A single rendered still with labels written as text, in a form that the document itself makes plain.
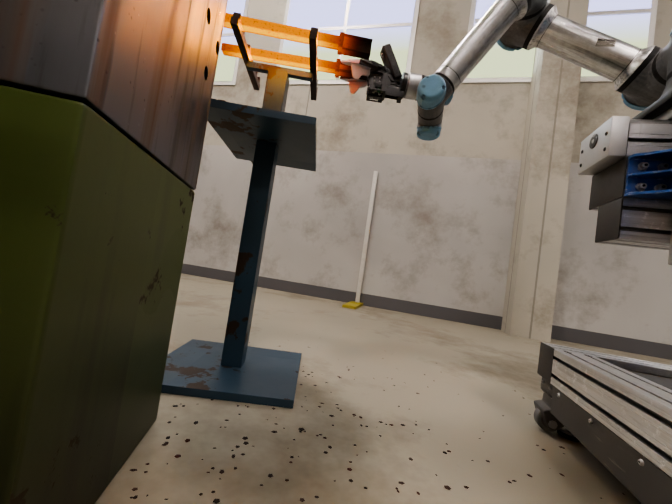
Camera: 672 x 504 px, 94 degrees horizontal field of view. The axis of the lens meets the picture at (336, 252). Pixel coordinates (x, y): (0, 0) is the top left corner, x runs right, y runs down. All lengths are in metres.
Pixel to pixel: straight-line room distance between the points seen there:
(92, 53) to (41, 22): 0.04
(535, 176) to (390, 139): 1.40
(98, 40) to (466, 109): 3.44
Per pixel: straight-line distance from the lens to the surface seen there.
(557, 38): 1.26
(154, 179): 0.51
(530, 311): 3.07
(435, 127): 1.08
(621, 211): 0.91
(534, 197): 3.16
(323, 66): 1.14
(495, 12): 1.11
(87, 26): 0.40
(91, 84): 0.38
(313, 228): 3.41
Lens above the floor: 0.36
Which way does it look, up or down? 3 degrees up
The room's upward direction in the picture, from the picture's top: 8 degrees clockwise
